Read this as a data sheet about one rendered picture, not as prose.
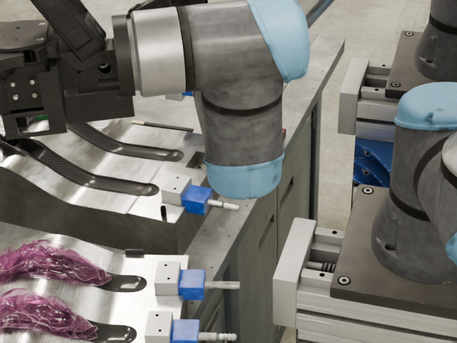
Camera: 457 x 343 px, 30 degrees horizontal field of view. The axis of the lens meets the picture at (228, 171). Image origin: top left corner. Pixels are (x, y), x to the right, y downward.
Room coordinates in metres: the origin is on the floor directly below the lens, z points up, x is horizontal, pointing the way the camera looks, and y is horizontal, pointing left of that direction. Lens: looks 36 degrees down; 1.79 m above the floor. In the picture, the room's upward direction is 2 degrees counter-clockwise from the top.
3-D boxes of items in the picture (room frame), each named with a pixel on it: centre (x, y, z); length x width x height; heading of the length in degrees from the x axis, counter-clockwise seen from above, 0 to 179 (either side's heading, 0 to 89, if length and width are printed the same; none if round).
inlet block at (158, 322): (0.87, 0.06, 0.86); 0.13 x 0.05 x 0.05; 85
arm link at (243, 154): (0.69, -0.01, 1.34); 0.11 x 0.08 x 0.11; 8
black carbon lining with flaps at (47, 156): (1.29, 0.26, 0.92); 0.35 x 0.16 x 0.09; 68
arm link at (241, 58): (0.67, -0.02, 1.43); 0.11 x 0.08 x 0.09; 98
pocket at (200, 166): (1.26, 0.05, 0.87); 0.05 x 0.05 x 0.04; 68
